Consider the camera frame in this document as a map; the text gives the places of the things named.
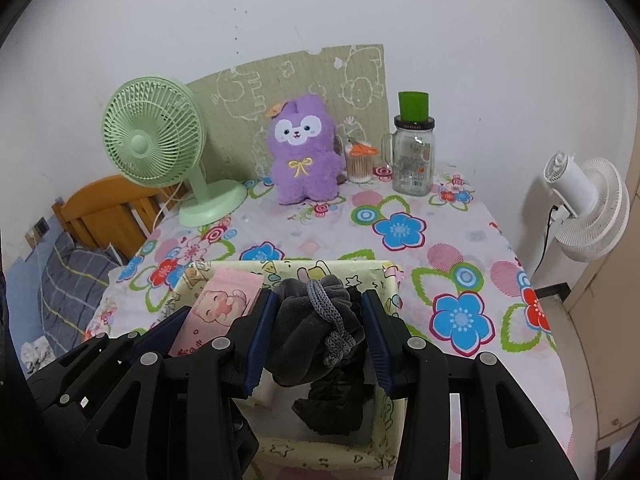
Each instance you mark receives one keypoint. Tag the green desk fan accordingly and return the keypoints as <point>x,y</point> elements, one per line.
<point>150,132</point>

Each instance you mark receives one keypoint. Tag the small orange scissors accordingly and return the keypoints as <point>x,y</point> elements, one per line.
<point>362,149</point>

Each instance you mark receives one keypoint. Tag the white standing fan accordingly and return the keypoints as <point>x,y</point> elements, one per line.
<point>585,210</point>

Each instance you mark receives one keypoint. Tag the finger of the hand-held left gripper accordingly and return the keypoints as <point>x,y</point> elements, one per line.
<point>165,327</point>

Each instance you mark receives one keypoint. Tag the floral tablecloth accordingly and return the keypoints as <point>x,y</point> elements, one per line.
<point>450,260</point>

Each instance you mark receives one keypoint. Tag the pink tissue pack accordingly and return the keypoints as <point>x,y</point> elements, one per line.
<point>220,305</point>

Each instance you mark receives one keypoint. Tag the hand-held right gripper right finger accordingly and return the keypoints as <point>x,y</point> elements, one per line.
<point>380,345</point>

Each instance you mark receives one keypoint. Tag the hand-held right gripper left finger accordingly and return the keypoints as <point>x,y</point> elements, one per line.
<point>257,345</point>

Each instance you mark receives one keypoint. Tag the beige door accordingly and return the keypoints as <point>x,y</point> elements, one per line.
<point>610,335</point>

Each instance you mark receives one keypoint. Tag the glass jar mug green lid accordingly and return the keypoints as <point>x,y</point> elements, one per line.
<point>412,160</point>

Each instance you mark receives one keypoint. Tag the cotton swab jar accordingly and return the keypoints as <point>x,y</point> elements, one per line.
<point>359,167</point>

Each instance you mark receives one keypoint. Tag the purple plush toy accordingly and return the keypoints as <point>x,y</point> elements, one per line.
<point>302,160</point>

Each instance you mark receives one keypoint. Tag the wall outlet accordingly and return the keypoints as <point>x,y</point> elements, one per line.
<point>40,226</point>

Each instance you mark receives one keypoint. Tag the grey plaid blanket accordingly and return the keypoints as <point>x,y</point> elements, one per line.
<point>70,280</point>

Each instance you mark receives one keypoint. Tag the wooden chair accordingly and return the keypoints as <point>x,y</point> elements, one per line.
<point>105,210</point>

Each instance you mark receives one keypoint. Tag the white crumpled cloth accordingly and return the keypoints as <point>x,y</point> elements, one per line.
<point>37,355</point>

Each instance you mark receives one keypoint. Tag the yellow cartoon printed box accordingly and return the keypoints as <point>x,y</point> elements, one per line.
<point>320,452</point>

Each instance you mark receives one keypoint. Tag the green cartoon printed board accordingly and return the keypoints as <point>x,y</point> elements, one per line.
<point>240,95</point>

